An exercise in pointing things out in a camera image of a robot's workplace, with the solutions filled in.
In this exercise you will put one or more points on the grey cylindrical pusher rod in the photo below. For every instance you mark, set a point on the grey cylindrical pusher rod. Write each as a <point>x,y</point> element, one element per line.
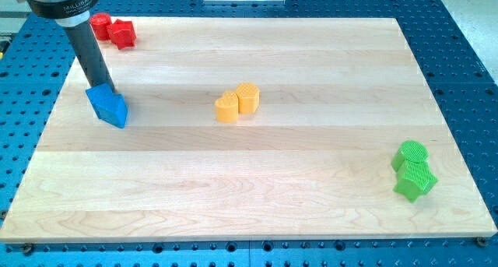
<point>89,55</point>

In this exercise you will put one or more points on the blue cube block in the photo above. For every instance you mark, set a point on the blue cube block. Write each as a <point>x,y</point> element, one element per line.
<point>98,94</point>

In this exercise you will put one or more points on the light wooden board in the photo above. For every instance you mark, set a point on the light wooden board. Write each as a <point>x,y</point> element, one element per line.
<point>337,99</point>

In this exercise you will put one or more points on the green cylinder block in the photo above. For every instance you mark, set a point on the green cylinder block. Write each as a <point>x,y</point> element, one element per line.
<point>412,151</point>

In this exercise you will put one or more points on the green star block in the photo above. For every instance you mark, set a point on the green star block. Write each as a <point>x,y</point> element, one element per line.
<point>414,180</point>

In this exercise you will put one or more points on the silver robot arm black collar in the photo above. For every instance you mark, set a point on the silver robot arm black collar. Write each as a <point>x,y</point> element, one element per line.
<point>66,13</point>

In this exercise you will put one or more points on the yellow pentagon block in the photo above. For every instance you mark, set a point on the yellow pentagon block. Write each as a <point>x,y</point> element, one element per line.
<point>248,97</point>

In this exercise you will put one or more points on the red star block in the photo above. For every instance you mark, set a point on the red star block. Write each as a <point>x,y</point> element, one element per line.
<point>122,33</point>

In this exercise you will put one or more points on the red cylinder block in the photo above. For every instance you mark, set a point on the red cylinder block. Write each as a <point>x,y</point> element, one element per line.
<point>99,23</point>

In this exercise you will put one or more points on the blue triangular block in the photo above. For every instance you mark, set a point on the blue triangular block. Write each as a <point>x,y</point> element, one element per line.
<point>112,110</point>

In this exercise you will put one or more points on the yellow heart block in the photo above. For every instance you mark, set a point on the yellow heart block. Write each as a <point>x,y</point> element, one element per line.
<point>227,107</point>

